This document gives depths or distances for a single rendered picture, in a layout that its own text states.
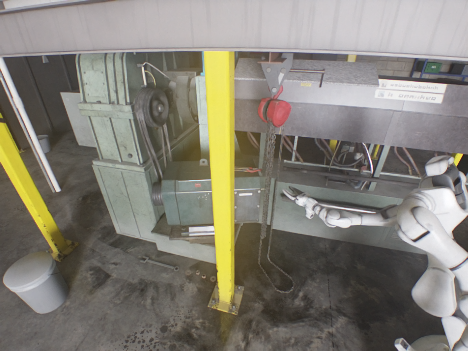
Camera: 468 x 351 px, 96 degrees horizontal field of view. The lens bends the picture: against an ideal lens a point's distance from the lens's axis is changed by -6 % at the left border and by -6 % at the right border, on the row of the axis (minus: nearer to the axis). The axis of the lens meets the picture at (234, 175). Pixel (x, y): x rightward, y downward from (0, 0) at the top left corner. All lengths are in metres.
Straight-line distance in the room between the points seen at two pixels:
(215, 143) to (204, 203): 0.76
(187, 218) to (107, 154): 0.89
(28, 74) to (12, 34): 4.33
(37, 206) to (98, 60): 1.30
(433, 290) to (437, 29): 0.97
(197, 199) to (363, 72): 1.52
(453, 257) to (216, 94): 0.99
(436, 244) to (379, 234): 1.63
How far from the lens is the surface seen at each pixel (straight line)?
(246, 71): 1.93
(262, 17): 0.96
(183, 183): 1.63
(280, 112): 1.37
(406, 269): 2.62
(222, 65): 0.95
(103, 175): 2.25
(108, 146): 2.12
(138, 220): 2.36
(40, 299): 2.24
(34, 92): 6.06
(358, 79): 1.91
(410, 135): 2.14
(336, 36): 0.96
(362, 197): 2.25
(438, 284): 1.25
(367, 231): 2.52
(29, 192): 2.39
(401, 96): 2.04
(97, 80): 1.97
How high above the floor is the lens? 1.72
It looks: 31 degrees down
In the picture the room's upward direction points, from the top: straight up
